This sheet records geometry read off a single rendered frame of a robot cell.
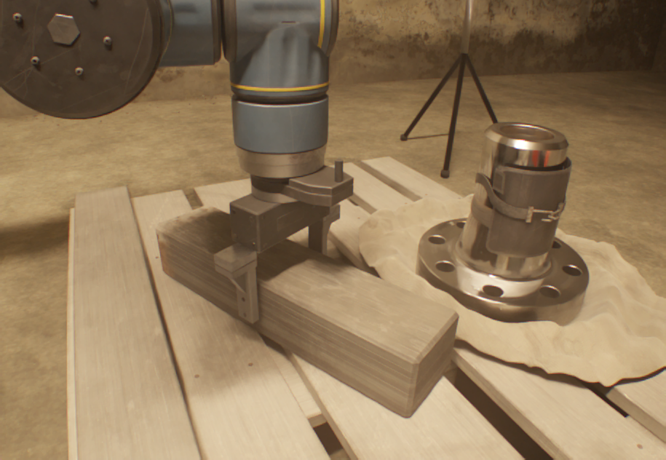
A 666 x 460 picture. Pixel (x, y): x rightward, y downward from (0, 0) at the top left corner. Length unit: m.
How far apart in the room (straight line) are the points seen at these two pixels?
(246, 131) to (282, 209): 0.10
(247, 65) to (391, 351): 0.32
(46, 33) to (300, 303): 0.38
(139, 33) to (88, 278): 0.53
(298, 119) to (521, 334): 0.38
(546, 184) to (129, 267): 0.62
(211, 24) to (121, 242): 0.49
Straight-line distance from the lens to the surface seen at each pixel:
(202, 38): 0.46
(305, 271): 0.59
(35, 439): 0.79
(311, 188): 0.49
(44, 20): 0.30
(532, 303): 0.65
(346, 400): 0.55
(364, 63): 3.18
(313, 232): 0.64
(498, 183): 0.62
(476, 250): 0.69
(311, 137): 0.49
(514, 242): 0.66
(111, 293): 0.72
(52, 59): 0.30
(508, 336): 0.63
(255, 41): 0.47
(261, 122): 0.48
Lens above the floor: 0.55
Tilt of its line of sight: 26 degrees down
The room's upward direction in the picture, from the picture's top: 1 degrees clockwise
